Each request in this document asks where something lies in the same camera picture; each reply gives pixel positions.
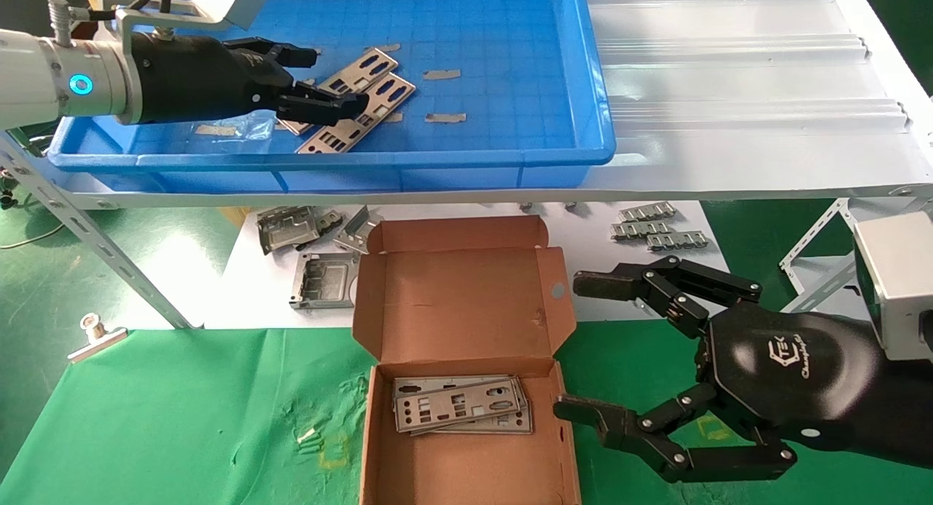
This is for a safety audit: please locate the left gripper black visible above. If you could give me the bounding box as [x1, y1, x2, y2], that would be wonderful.
[130, 31, 370, 128]

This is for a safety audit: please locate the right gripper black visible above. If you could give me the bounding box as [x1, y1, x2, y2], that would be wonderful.
[553, 255, 933, 484]

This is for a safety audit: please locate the silver I/O shield plate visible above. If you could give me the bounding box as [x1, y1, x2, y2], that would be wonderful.
[297, 73, 416, 154]
[279, 47, 399, 136]
[396, 374, 534, 437]
[394, 380, 528, 434]

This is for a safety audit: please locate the blue plastic tray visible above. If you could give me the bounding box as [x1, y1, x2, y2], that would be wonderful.
[45, 0, 617, 194]

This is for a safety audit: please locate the brown cardboard box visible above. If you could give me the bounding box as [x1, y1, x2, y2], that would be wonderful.
[351, 215, 582, 505]

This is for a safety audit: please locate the clear plastic film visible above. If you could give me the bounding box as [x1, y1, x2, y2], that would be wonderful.
[235, 114, 281, 143]

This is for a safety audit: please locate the ridged silver metal part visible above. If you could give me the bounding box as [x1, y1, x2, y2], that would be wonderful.
[620, 201, 677, 222]
[611, 221, 673, 241]
[647, 230, 711, 252]

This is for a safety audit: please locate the angled metal plate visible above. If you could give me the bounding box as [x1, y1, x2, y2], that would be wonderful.
[333, 205, 385, 255]

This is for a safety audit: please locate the white metal shelf rack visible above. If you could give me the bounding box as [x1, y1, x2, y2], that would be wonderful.
[0, 0, 933, 331]

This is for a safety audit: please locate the silver spring clamp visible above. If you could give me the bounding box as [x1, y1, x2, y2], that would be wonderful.
[68, 313, 129, 364]

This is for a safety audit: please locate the green tablecloth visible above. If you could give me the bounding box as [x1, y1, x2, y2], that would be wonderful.
[0, 321, 933, 505]

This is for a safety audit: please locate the folded metal bracket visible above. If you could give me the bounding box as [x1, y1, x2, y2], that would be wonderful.
[257, 205, 321, 256]

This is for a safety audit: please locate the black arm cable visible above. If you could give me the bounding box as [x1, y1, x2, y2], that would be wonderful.
[86, 0, 176, 28]

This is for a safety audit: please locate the grey metal frame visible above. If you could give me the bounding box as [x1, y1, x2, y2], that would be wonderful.
[289, 251, 360, 310]

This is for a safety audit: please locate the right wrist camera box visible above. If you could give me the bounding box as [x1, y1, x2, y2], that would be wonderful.
[851, 212, 933, 361]

